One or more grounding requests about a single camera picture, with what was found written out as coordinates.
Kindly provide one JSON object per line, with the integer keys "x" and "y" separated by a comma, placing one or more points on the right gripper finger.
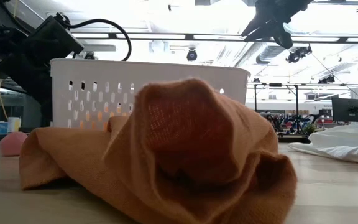
{"x": 258, "y": 29}
{"x": 285, "y": 37}

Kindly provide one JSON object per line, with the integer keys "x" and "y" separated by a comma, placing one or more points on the black ceiling spotlight cluster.
{"x": 298, "y": 53}

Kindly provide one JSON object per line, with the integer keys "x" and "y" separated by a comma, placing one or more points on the blue robot equipment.
{"x": 291, "y": 123}

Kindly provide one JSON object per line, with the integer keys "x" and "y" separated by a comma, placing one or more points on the white cup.
{"x": 14, "y": 124}

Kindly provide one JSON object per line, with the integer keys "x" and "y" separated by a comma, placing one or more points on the small green background plant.
{"x": 309, "y": 128}

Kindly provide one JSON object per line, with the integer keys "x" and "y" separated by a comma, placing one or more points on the black computer monitor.
{"x": 348, "y": 109}

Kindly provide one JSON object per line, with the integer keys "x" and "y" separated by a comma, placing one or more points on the white perforated plastic basket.
{"x": 166, "y": 71}

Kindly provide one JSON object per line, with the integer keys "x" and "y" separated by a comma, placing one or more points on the pink toy peach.
{"x": 11, "y": 143}

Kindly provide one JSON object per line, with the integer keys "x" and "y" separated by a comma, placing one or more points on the white cloth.
{"x": 343, "y": 143}

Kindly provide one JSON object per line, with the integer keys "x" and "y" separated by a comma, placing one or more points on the orange cloth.
{"x": 182, "y": 140}

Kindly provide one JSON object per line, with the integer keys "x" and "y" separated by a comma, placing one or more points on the black metal workbench frame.
{"x": 296, "y": 96}

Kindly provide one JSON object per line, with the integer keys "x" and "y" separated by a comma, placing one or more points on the black round overhead camera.
{"x": 192, "y": 55}

